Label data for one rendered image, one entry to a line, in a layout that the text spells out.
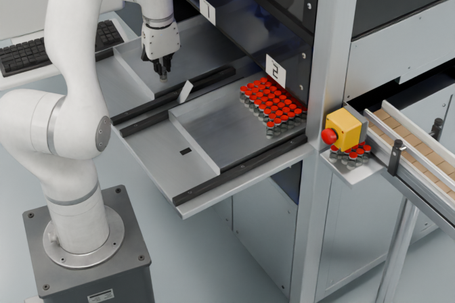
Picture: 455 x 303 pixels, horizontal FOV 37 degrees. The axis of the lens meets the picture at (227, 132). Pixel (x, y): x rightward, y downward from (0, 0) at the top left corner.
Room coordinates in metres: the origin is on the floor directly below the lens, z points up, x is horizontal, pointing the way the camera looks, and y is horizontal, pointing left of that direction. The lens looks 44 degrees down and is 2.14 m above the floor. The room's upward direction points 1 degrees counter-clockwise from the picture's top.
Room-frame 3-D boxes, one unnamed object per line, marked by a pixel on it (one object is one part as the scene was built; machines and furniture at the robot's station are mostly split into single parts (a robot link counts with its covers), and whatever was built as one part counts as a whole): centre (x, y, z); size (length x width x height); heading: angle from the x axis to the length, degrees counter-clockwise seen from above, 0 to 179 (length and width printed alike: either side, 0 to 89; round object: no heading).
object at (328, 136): (1.16, -0.25, 0.99); 0.04 x 0.04 x 0.04; 32
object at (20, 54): (1.78, 0.54, 0.82); 0.40 x 0.14 x 0.02; 114
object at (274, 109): (1.37, -0.11, 0.91); 0.18 x 0.02 x 0.05; 32
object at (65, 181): (0.98, 0.37, 1.16); 0.19 x 0.12 x 0.24; 73
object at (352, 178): (1.19, -0.33, 0.87); 0.14 x 0.13 x 0.02; 122
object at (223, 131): (1.33, -0.05, 0.90); 0.34 x 0.26 x 0.04; 122
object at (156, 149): (1.44, 0.10, 0.87); 0.70 x 0.48 x 0.02; 32
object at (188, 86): (1.40, 0.16, 0.91); 0.14 x 0.03 x 0.06; 123
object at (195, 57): (1.62, 0.13, 0.90); 0.34 x 0.26 x 0.04; 122
